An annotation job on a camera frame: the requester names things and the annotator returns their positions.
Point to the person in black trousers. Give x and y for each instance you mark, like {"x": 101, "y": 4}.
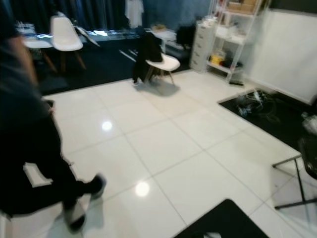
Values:
{"x": 25, "y": 99}

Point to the round white table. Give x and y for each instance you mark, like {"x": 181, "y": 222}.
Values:
{"x": 37, "y": 43}

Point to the white shell chair wooden legs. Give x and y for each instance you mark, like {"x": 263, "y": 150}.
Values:
{"x": 65, "y": 34}
{"x": 166, "y": 63}

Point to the black jacket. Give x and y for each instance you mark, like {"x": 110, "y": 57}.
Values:
{"x": 148, "y": 52}

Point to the white hanging garment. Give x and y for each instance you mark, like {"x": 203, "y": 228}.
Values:
{"x": 134, "y": 12}

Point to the black bag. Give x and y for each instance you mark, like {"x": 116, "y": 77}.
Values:
{"x": 185, "y": 35}

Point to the white drawer cabinet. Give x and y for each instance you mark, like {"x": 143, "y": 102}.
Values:
{"x": 203, "y": 47}

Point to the yellow container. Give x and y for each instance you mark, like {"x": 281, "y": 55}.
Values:
{"x": 217, "y": 57}

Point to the black floor mat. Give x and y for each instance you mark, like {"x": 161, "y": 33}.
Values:
{"x": 223, "y": 220}
{"x": 277, "y": 124}

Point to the white metal shelf rack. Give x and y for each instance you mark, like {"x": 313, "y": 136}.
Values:
{"x": 233, "y": 37}

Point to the black metal frame table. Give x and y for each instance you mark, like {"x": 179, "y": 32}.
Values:
{"x": 308, "y": 158}

